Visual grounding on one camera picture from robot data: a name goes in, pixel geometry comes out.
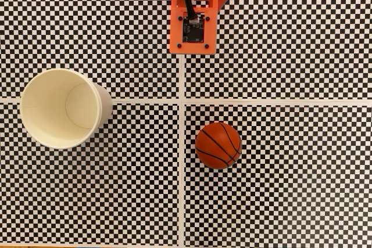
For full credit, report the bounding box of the black white checkerboard paper sheet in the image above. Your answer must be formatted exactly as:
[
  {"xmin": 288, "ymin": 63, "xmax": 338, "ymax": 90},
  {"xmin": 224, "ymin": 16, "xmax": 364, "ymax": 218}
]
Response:
[
  {"xmin": 181, "ymin": 103, "xmax": 372, "ymax": 248},
  {"xmin": 181, "ymin": 0, "xmax": 372, "ymax": 104},
  {"xmin": 0, "ymin": 101, "xmax": 183, "ymax": 246},
  {"xmin": 0, "ymin": 0, "xmax": 183, "ymax": 103}
]

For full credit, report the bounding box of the cream paper cup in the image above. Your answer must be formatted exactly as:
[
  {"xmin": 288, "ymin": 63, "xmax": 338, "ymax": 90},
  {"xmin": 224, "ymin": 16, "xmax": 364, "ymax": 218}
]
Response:
[{"xmin": 19, "ymin": 67, "xmax": 113, "ymax": 150}]

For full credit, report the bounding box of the small orange basketball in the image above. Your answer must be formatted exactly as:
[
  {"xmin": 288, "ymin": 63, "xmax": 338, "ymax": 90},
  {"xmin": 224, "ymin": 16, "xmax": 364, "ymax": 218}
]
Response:
[{"xmin": 195, "ymin": 121, "xmax": 242, "ymax": 170}]

